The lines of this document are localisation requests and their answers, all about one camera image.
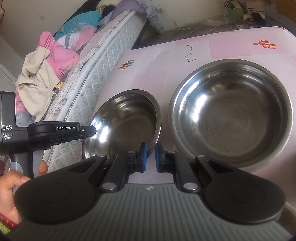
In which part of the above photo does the beige garment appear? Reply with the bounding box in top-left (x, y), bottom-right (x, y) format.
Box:
top-left (16, 47), bottom-right (60, 122)

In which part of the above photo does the person's left hand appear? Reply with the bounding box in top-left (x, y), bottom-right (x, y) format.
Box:
top-left (0, 160), bottom-right (48, 225)

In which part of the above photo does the green paper bag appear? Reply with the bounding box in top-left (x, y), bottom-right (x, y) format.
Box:
top-left (224, 1), bottom-right (244, 24)

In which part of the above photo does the large steel bowl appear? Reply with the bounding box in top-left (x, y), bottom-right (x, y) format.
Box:
top-left (168, 59), bottom-right (293, 172)

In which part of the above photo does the purple grey bedsheet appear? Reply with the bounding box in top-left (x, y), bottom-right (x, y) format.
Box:
top-left (96, 0), bottom-right (164, 33)

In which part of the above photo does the white quilted mattress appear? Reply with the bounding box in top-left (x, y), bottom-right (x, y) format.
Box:
top-left (43, 10), bottom-right (149, 173)

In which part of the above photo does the medium steel bowl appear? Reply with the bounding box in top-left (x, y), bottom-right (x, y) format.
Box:
top-left (82, 89), bottom-right (162, 160)

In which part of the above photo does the tape roll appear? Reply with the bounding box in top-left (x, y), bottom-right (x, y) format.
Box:
top-left (242, 14), bottom-right (253, 22)

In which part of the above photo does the pink patterned tablecloth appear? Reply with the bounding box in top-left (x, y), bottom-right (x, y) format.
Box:
top-left (47, 26), bottom-right (296, 209)

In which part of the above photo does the red wrist band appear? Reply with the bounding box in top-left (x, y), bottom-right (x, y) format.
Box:
top-left (0, 213), bottom-right (18, 228)

